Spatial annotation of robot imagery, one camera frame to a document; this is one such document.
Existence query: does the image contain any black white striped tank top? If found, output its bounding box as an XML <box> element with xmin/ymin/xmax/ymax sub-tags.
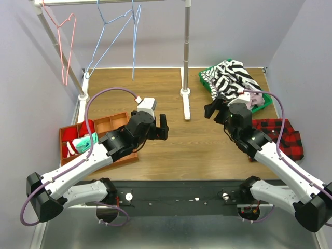
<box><xmin>199</xmin><ymin>60</ymin><xmax>261</xmax><ymax>100</ymax></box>

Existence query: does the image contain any blue wire hanger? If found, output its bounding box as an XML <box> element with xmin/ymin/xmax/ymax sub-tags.
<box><xmin>84</xmin><ymin>1</ymin><xmax>138</xmax><ymax>79</ymax></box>
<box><xmin>131</xmin><ymin>1</ymin><xmax>142</xmax><ymax>81</ymax></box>

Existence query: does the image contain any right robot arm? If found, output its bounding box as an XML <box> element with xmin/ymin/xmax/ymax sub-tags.
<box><xmin>204</xmin><ymin>98</ymin><xmax>331</xmax><ymax>232</ymax></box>

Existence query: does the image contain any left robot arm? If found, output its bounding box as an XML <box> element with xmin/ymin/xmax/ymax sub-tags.
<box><xmin>22</xmin><ymin>111</ymin><xmax>169</xmax><ymax>223</ymax></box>

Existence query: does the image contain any pink garment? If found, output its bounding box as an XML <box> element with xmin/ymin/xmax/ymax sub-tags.
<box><xmin>246</xmin><ymin>93</ymin><xmax>265</xmax><ymax>110</ymax></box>

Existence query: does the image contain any green plastic bin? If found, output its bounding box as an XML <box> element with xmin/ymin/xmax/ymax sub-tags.
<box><xmin>198</xmin><ymin>66</ymin><xmax>272</xmax><ymax>113</ymax></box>

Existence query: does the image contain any red black plaid shirt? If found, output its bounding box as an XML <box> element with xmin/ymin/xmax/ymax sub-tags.
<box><xmin>253</xmin><ymin>119</ymin><xmax>304</xmax><ymax>161</ymax></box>

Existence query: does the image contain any teal sock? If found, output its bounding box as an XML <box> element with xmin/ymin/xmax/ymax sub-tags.
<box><xmin>70</xmin><ymin>132</ymin><xmax>98</xmax><ymax>154</ymax></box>

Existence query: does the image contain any red sock left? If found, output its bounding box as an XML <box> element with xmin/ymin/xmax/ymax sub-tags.
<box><xmin>62</xmin><ymin>126</ymin><xmax>78</xmax><ymax>142</ymax></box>

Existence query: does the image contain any red sock with white cuff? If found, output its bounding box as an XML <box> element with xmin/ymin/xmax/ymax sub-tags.
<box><xmin>62</xmin><ymin>122</ymin><xmax>89</xmax><ymax>158</ymax></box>

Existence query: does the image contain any metal clothes rack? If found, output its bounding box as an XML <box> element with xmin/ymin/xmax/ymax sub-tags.
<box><xmin>45</xmin><ymin>0</ymin><xmax>191</xmax><ymax>120</ymax></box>

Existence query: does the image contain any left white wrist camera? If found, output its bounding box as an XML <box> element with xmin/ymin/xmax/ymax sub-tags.
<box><xmin>137</xmin><ymin>97</ymin><xmax>157</xmax><ymax>116</ymax></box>

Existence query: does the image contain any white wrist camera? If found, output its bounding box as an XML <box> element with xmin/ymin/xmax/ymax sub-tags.
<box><xmin>137</xmin><ymin>97</ymin><xmax>157</xmax><ymax>116</ymax></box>
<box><xmin>227</xmin><ymin>92</ymin><xmax>250</xmax><ymax>107</ymax></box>

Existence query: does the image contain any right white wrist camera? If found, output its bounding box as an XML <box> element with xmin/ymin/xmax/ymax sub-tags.
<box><xmin>227</xmin><ymin>92</ymin><xmax>250</xmax><ymax>107</ymax></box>

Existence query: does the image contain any black mounting base plate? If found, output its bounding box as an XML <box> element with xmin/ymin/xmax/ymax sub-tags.
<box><xmin>113</xmin><ymin>180</ymin><xmax>257</xmax><ymax>217</ymax></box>

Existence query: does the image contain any pink wire hanger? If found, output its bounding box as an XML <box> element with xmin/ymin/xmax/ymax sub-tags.
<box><xmin>41</xmin><ymin>0</ymin><xmax>77</xmax><ymax>86</ymax></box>

